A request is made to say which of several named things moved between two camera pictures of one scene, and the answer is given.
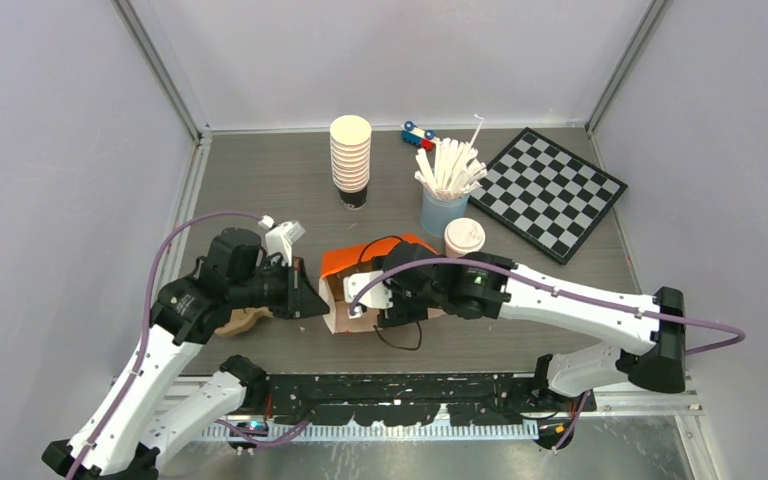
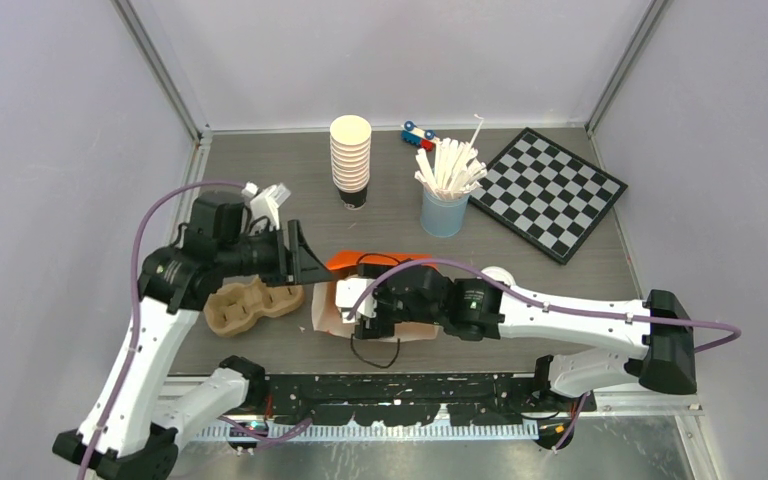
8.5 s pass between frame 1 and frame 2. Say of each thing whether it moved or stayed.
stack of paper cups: stayed
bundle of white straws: stayed
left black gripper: moved
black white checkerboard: stayed
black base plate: stayed
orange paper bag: moved
